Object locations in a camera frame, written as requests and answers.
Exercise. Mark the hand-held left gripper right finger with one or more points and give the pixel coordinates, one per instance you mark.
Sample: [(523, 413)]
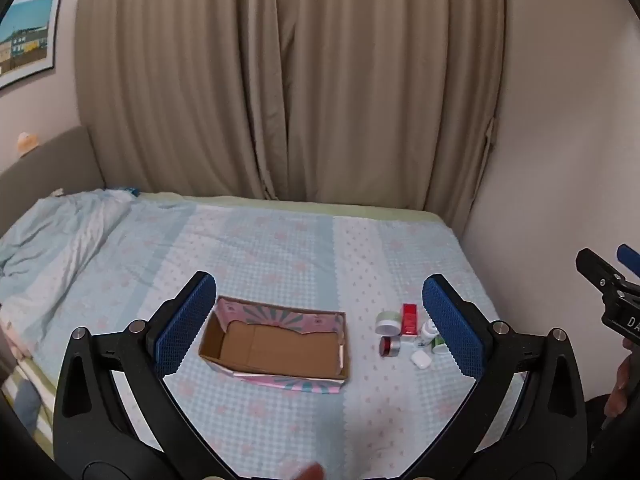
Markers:
[(452, 327)]

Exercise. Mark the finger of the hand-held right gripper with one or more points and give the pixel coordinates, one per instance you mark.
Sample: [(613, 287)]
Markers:
[(595, 266), (630, 259)]

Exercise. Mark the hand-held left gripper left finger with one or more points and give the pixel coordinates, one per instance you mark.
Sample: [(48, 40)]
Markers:
[(184, 327)]

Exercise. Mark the green label bottle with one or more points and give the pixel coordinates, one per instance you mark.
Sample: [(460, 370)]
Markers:
[(439, 346)]

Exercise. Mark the white plastic bottle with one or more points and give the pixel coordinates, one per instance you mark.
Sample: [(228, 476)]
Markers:
[(428, 331)]

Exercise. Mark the white earbud case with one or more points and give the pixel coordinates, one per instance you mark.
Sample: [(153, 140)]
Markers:
[(421, 359)]

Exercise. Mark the red carton box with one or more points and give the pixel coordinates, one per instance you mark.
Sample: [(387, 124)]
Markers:
[(409, 317)]

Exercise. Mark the green lid cream jar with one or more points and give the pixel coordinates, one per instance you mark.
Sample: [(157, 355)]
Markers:
[(388, 321)]

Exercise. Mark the red silver cream jar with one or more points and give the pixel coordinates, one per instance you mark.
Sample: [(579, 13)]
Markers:
[(390, 346)]

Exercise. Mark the cardboard box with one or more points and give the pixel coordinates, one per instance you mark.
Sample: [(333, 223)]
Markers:
[(280, 347)]

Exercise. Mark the person's right hand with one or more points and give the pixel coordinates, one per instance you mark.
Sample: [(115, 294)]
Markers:
[(620, 382)]

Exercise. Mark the floral checked bed sheet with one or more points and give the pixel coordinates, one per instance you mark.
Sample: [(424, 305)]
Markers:
[(300, 255)]

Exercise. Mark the small blue object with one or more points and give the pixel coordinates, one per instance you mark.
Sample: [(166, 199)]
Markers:
[(132, 191)]

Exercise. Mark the light blue quilt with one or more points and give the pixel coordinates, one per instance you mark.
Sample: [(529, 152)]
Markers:
[(55, 240)]

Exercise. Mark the green striped bedding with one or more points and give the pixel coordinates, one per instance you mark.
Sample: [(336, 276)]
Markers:
[(42, 410)]

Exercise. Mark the grey padded headboard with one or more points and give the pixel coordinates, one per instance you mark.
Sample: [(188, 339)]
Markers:
[(55, 165)]

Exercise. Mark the small peach figurine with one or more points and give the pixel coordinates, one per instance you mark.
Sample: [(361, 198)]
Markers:
[(26, 141)]

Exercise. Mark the beige curtain panel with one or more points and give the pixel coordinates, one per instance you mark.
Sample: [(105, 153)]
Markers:
[(390, 80), (180, 75)]

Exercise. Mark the framed wall poster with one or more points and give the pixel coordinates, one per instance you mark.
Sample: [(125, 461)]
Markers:
[(27, 35)]

